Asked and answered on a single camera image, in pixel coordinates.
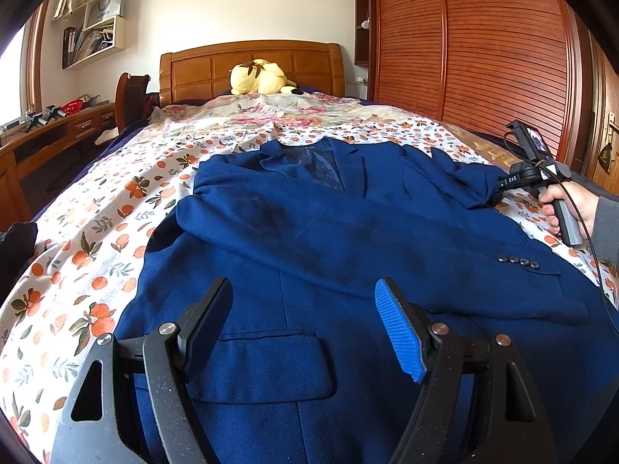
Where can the blue suit jacket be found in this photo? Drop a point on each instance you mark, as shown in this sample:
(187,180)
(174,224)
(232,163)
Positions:
(304,371)

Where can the wooden louvered wardrobe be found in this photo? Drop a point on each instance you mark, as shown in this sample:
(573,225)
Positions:
(480,64)

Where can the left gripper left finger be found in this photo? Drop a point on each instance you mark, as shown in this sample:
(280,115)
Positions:
(101,419)

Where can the person's right hand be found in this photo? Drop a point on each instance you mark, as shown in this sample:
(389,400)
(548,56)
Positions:
(581,203)

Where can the wooden chair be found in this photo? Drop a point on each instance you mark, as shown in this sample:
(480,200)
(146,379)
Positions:
(130,99)

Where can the orange floral bed sheet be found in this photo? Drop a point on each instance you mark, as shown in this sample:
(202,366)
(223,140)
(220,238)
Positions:
(92,239)

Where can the door with brass handle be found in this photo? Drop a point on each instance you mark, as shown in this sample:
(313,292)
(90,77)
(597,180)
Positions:
(601,165)

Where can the white wall shelf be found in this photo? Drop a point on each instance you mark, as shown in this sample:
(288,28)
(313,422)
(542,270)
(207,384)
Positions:
(97,30)

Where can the red basket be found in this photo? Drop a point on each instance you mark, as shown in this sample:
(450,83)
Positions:
(73,107)

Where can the wooden desk cabinet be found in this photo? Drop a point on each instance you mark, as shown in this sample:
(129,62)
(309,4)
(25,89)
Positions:
(37,165)

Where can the dark folded clothes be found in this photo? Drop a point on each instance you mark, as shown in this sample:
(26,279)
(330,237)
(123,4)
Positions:
(16,248)

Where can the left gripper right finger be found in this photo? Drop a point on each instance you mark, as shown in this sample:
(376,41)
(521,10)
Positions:
(506,421)

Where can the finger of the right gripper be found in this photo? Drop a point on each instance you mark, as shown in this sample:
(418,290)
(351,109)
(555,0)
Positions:
(509,183)

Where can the pink floral quilt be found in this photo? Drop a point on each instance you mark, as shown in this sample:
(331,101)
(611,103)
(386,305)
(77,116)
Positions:
(288,110)

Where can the yellow plush toy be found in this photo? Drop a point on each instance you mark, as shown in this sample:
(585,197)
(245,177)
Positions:
(259,76)

